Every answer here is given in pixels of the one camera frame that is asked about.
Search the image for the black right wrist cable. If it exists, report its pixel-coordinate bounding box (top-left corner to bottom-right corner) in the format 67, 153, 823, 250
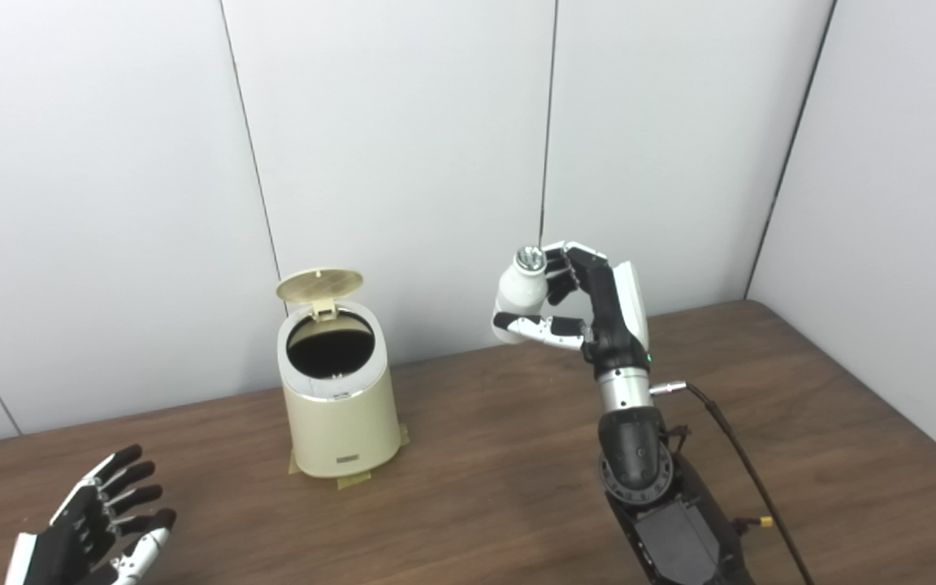
649, 380, 815, 585

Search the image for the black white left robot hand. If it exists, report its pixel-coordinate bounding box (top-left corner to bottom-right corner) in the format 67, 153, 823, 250
3, 444, 177, 585

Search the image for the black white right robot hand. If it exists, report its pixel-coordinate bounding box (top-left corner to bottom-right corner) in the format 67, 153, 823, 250
492, 240, 652, 380

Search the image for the small white plastic bottle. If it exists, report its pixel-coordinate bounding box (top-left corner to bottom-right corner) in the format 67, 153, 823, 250
497, 245, 550, 319

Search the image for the cream round bin lid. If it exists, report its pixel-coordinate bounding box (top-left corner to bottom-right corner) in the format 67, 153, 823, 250
276, 268, 364, 319

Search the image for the cream-colored bin body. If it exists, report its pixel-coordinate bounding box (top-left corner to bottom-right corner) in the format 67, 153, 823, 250
276, 301, 402, 479

